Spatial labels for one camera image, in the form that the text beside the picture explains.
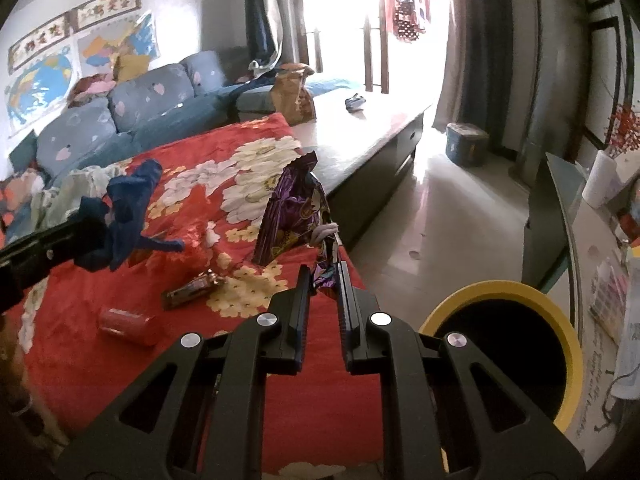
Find yellow-rimmed black trash bin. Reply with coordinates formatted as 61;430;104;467
419;280;583;433

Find light green cloth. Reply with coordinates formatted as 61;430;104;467
30;165;126;233

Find country map poster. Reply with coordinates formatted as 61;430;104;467
77;10;161;68

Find glass balcony door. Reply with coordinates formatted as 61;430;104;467
290;0;451;96

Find blue cloth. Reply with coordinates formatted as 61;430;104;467
75;159;186;272

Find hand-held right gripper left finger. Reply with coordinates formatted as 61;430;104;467
55;264;313;480

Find dark blue garment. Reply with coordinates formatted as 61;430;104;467
220;72;281;92

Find teal cushion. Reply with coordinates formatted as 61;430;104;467
7;130;38;171

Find dark wooden coffee table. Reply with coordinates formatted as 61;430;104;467
287;92;432;253

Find grey tower air conditioner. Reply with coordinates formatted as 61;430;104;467
505;0;571;191

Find framed calligraphy picture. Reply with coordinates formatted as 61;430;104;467
7;15;68;73
72;0;142;31

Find brown snack wrapper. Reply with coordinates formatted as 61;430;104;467
161;270;225;311

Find dark blue curtain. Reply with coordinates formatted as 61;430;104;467
244;0;281;68

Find yellow pillow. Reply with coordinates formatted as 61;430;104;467
114;54;151;82

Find pink drink can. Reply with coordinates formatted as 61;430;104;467
97;306;161;347

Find printed cushion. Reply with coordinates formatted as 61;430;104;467
0;170;48;233

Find world map poster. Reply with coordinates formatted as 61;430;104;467
5;47;81;136

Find hanging laundry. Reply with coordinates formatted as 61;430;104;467
382;0;431;42

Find brown paper bag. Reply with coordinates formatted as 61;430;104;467
270;62;317;126

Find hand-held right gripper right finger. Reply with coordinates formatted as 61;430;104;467
336;260;586;480

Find pale blue papers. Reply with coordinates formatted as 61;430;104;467
610;310;640;401

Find sheer grey curtain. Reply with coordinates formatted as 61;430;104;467
262;0;306;68

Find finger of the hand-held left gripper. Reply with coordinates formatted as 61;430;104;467
0;265;49;312
0;212;108;281

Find glass-topped television stand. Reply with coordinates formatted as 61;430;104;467
520;152;640;461

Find clear plastic bag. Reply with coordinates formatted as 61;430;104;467
587;257;631;333

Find white vase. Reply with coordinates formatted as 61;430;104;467
582;150;621;209

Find blue patterned sofa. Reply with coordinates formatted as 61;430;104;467
0;50;361;196

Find blue storage box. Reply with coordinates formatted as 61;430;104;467
445;122;491;167

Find person's left forearm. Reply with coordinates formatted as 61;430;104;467
0;310;68;453

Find purple snack bag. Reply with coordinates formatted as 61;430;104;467
251;150;346;301

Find red floral blanket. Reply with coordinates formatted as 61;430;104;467
0;112;386;476

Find pile of pink clothes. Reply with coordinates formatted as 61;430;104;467
67;72;117;106

